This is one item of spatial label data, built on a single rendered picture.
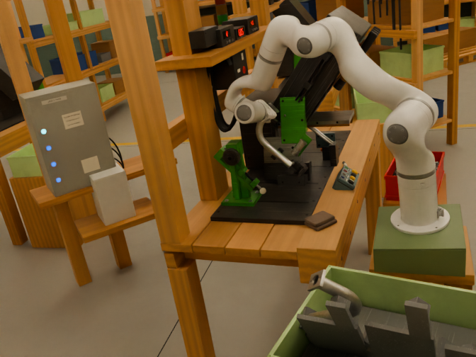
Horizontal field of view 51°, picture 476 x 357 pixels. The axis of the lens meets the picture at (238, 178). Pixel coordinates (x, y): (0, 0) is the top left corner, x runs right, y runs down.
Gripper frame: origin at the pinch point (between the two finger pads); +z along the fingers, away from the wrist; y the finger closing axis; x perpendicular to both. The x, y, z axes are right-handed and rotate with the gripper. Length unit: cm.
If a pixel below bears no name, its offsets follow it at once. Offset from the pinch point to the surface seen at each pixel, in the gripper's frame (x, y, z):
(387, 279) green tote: -6, -73, -67
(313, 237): 13, -52, -37
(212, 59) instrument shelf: -5.4, 23.5, -30.7
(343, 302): -6, -64, -103
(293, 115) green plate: -4.0, -7.3, 10.3
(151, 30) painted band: 262, 528, 836
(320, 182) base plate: 8.7, -37.1, 10.4
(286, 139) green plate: 6.2, -12.5, 10.5
